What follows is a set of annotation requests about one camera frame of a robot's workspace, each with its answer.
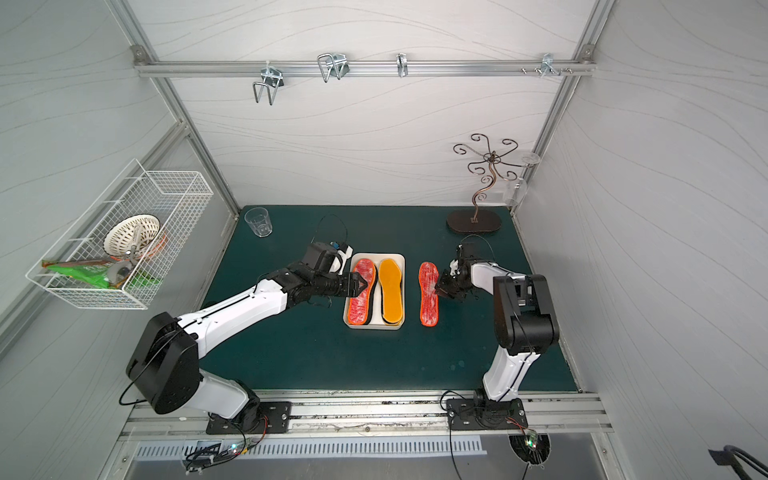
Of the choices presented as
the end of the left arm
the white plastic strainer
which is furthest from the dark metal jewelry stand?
the white plastic strainer

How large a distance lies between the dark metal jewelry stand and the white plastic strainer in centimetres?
84

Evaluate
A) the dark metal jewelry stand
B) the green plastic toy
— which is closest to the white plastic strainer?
the green plastic toy

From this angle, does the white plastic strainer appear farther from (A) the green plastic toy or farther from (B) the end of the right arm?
(B) the end of the right arm

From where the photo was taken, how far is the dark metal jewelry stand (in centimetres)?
90

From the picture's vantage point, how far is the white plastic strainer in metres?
0.65
